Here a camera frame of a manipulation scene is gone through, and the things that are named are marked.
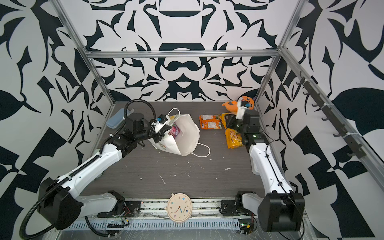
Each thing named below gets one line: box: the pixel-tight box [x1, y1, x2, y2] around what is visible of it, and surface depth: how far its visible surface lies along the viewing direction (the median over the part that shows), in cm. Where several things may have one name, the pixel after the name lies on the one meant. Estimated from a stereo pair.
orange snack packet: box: [199, 114, 222, 130], surface depth 107 cm
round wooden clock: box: [166, 192, 193, 223], surface depth 74 cm
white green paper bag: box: [148, 107, 211, 158], surface depth 82 cm
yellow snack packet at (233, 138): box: [225, 128, 243, 149], surface depth 95 cm
